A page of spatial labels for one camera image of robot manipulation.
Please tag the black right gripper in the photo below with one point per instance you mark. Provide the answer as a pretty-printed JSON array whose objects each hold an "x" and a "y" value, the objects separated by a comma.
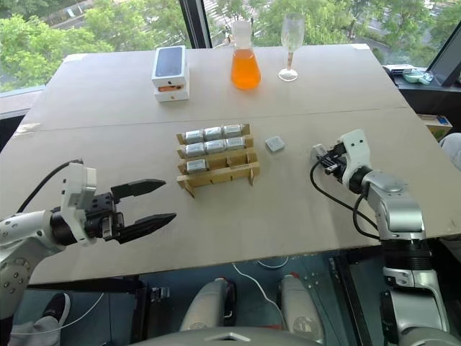
[{"x": 339, "y": 164}]

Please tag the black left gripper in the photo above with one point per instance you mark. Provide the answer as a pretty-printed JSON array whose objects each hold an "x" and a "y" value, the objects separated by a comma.
[{"x": 102, "y": 216}]

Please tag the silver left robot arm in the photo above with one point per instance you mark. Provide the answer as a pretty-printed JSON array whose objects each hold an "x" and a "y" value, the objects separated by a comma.
[{"x": 25, "y": 225}]

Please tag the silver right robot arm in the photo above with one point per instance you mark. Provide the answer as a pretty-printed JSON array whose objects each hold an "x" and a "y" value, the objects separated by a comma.
[{"x": 399, "y": 209}]

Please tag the brown cardboard box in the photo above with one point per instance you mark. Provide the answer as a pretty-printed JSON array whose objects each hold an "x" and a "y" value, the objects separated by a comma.
[{"x": 437, "y": 124}]

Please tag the loose silver battery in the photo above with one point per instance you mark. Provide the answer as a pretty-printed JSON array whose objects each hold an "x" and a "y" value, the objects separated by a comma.
[{"x": 276, "y": 145}]

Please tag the wooden battery rack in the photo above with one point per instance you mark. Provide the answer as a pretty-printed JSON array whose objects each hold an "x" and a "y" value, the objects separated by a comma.
[{"x": 216, "y": 174}]

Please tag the white box with orange print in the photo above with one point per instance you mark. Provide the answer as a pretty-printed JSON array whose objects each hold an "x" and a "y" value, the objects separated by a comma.
[{"x": 173, "y": 96}]

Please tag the black flat box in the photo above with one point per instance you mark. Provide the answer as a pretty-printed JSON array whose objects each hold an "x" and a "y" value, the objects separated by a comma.
[{"x": 399, "y": 68}]

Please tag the dark side table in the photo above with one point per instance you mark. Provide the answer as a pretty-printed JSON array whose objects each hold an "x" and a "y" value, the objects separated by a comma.
[{"x": 428, "y": 97}]

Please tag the silver robot leg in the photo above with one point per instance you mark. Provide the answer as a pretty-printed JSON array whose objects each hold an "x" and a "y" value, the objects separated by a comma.
[
  {"x": 300, "y": 306},
  {"x": 205, "y": 306}
]

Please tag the glass flask with orange liquid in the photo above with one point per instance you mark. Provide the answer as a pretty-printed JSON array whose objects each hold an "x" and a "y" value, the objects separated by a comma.
[{"x": 245, "y": 70}]

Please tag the teal plastic item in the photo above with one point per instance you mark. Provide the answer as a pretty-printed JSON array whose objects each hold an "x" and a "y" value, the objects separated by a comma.
[{"x": 417, "y": 76}]

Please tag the bystander grey knee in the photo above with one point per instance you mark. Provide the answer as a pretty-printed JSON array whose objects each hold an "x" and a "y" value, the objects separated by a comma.
[{"x": 452, "y": 149}]

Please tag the clear champagne glass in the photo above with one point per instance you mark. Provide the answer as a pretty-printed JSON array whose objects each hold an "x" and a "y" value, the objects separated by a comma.
[{"x": 291, "y": 32}]

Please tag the bystander dark shoe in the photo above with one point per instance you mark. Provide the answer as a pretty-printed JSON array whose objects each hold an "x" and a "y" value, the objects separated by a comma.
[{"x": 55, "y": 308}]

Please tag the white phone box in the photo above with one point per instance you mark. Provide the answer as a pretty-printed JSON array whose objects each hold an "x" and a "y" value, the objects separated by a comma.
[{"x": 169, "y": 63}]

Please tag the grey robot torso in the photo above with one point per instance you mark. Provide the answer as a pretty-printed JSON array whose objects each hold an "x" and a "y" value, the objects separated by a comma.
[{"x": 227, "y": 337}]

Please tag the bystander grey trouser leg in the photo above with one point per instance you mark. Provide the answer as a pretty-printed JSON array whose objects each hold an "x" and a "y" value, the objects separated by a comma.
[{"x": 34, "y": 333}]

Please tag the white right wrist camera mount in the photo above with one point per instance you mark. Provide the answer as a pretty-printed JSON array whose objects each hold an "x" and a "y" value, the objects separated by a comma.
[{"x": 356, "y": 149}]

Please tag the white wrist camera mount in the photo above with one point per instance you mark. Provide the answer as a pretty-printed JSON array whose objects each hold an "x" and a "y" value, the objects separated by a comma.
[
  {"x": 76, "y": 187},
  {"x": 356, "y": 149}
]

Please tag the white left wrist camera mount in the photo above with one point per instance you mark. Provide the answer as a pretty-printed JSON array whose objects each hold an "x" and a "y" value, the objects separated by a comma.
[{"x": 76, "y": 187}]

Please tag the black table frame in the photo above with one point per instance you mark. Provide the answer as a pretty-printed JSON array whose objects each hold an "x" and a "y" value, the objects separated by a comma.
[{"x": 142, "y": 306}]

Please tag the dark window frame post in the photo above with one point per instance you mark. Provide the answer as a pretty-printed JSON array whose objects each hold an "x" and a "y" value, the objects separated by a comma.
[{"x": 194, "y": 21}]

